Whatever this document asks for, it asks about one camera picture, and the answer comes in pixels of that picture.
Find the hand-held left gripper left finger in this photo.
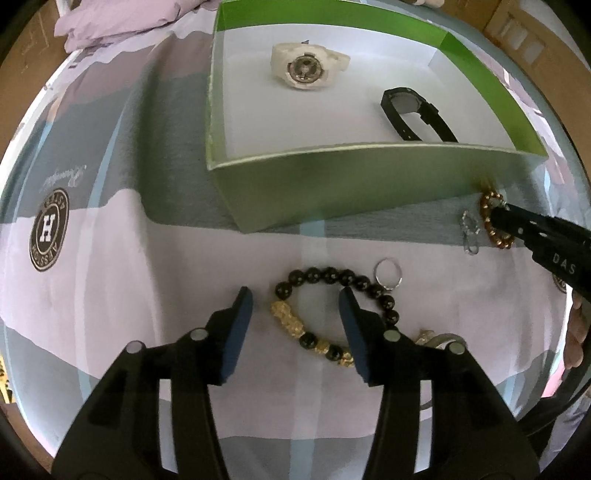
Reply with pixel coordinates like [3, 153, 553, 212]
[53, 286, 254, 480]

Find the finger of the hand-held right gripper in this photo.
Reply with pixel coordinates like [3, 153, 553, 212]
[501, 204, 591, 247]
[491, 210, 591, 298]

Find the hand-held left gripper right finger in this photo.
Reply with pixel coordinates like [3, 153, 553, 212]
[338, 286, 541, 480]

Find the silver ring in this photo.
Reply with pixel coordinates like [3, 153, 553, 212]
[374, 259, 404, 291]

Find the black and gold bead bracelet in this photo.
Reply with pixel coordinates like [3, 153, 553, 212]
[270, 267, 400, 369]

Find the silver bangle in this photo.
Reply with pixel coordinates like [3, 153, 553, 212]
[414, 329, 468, 411]

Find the green cardboard box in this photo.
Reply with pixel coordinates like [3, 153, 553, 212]
[205, 0, 549, 233]

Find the person's right hand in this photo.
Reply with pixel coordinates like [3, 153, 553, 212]
[563, 295, 591, 370]

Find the silver clasp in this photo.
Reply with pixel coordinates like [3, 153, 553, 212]
[462, 210, 481, 256]

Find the printed bed sheet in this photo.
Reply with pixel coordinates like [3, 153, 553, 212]
[0, 0, 591, 464]

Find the black wristwatch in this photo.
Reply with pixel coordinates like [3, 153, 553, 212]
[381, 87, 459, 143]

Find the white wristwatch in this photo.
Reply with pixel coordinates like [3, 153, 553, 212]
[270, 41, 352, 92]

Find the purple quilt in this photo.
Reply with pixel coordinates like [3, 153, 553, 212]
[62, 0, 220, 52]

